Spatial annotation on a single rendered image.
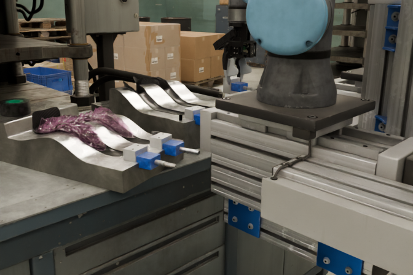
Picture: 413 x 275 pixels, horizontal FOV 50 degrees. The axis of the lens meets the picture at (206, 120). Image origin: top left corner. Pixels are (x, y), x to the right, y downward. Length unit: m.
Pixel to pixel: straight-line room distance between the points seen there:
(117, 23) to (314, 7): 1.55
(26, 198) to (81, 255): 0.21
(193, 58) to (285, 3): 5.32
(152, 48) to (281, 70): 4.46
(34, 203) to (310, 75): 0.63
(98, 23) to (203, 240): 1.09
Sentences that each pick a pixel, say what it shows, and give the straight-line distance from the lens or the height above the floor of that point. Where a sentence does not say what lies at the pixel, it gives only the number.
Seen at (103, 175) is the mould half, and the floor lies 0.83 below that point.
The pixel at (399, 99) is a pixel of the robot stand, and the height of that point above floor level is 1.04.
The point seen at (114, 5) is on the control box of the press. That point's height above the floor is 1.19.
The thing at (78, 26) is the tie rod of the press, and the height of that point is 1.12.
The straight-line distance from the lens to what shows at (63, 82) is 5.18.
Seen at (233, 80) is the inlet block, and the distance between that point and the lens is 1.56.
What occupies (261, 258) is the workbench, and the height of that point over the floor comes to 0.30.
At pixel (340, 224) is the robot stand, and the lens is 0.67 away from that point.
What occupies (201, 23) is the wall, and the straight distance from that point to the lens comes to 9.86.
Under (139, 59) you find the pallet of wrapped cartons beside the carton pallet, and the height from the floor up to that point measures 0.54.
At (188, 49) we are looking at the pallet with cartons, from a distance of 5.99.
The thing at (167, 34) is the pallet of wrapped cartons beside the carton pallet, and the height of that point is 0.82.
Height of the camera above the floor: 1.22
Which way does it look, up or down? 15 degrees down
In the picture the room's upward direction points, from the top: 1 degrees clockwise
